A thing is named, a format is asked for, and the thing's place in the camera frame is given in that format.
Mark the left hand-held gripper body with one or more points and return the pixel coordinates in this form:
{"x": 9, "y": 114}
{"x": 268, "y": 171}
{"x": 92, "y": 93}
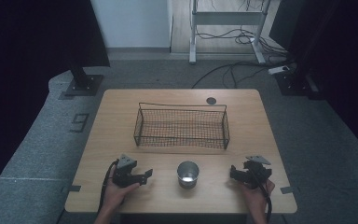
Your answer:
{"x": 125, "y": 174}

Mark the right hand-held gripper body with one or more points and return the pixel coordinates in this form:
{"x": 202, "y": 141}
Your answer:
{"x": 257, "y": 174}

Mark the metal cup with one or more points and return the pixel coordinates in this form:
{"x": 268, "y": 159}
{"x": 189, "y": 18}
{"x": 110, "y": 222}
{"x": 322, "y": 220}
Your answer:
{"x": 188, "y": 174}

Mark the person's left hand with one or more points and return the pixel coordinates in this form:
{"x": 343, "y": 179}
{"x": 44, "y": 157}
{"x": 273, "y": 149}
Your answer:
{"x": 118, "y": 194}

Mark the person's right hand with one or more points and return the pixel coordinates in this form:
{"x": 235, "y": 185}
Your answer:
{"x": 256, "y": 199}

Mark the grey tape piece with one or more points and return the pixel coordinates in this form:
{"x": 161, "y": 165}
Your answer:
{"x": 286, "y": 189}
{"x": 75, "y": 188}

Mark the dark round table grommet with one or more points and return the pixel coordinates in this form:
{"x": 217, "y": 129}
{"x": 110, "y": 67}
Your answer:
{"x": 211, "y": 100}

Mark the white power strip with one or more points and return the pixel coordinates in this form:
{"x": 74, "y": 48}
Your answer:
{"x": 278, "y": 69}

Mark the black curtain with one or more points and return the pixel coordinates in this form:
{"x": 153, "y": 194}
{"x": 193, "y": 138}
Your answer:
{"x": 338, "y": 62}
{"x": 28, "y": 46}

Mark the black stand with base plate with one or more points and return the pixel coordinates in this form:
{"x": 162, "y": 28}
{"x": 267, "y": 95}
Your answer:
{"x": 295, "y": 82}
{"x": 84, "y": 81}

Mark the white desk frame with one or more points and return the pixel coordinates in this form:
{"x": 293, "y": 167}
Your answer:
{"x": 227, "y": 18}

